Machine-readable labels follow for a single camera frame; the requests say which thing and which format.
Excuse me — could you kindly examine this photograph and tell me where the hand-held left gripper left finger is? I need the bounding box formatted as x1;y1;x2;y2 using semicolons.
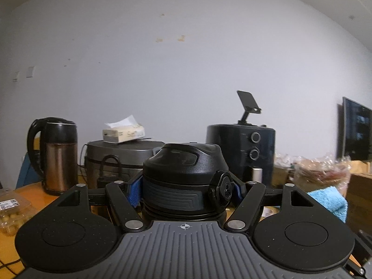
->
56;172;146;231

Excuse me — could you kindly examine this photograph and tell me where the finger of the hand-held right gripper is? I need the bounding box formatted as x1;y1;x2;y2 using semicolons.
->
346;229;372;278

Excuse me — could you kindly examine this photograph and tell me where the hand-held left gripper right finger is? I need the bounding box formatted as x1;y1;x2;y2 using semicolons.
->
224;176;314;231

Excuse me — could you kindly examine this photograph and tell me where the black water bottle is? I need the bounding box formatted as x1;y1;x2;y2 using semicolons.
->
142;142;243;230

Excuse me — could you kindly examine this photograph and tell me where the blue microfiber cloth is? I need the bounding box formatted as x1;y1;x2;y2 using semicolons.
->
307;186;349;223

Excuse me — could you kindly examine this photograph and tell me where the grey rice cooker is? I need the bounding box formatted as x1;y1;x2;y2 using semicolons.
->
84;139;166;190

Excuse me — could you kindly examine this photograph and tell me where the dark blue air fryer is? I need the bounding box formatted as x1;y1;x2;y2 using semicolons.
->
206;124;276;188

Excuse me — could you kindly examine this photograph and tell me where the clear plastic food bag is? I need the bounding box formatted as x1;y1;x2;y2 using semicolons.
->
274;153;296;181

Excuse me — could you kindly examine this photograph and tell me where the cardboard box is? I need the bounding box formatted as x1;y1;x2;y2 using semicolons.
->
347;173;372;233

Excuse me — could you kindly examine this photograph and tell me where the tissue pack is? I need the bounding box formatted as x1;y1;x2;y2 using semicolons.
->
102;114;145;144

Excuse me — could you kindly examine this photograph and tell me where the black and copper electric kettle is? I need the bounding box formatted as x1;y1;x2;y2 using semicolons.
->
27;117;79;196

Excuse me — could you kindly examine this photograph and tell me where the bagged stack of paper plates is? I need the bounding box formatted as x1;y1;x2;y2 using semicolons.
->
293;154;352;193

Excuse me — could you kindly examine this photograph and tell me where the black phone stand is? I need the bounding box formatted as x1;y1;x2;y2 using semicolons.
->
236;90;262;125

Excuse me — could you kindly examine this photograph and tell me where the blue chair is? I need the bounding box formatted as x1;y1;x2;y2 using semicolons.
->
16;153;42;190

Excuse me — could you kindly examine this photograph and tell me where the clear box of yellow fruits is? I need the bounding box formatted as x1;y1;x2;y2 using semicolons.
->
0;189;39;236

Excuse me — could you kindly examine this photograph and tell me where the black charger with loop cable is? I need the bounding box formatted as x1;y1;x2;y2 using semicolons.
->
97;155;121;188

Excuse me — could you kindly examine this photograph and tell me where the wall television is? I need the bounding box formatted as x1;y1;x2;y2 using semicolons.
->
336;96;372;161

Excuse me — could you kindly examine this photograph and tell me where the black power cable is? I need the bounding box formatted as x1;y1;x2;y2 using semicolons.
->
0;256;24;277

